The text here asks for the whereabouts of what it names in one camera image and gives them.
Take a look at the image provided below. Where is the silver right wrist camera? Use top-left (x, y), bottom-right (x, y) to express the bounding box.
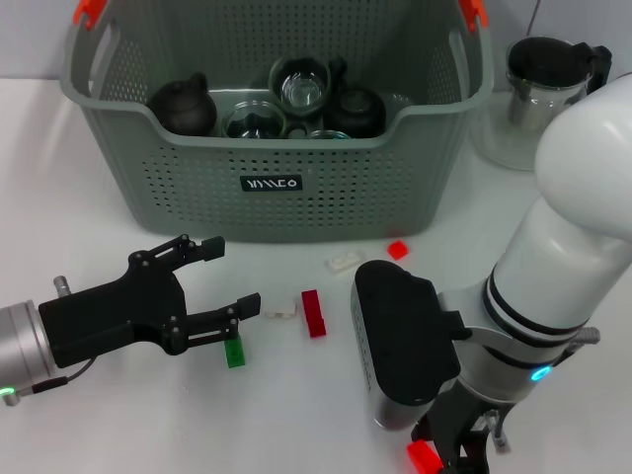
top-left (349, 260), bottom-right (474, 432)

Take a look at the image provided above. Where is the green plastic brick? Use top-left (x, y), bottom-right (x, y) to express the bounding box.
top-left (222, 333), bottom-right (248, 369)

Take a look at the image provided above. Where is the translucent red long brick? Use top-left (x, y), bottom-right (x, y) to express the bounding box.
top-left (406, 439), bottom-right (444, 474)

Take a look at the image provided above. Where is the left gripper cable with plugs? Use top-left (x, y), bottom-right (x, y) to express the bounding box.
top-left (0, 275), bottom-right (96, 407)

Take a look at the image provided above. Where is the black clay teapot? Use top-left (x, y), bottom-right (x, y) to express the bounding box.
top-left (146, 72), bottom-right (218, 137)

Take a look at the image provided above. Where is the dark red long brick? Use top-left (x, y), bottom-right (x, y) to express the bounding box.
top-left (300, 289), bottom-right (329, 340)

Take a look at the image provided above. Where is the white plastic brick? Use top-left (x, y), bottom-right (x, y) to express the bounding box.
top-left (264, 301), bottom-right (299, 320)
top-left (324, 249), bottom-right (365, 274)

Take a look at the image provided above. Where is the glass teapot with black lid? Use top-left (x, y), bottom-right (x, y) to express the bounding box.
top-left (468, 35), bottom-right (613, 172)

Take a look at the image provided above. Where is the grey perforated storage bin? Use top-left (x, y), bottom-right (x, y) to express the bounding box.
top-left (58, 0), bottom-right (495, 246)

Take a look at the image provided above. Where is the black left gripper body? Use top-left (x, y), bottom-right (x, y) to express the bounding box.
top-left (38, 249), bottom-right (190, 370)

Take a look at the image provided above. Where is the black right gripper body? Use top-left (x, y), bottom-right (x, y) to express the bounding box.
top-left (418, 378), bottom-right (517, 474)

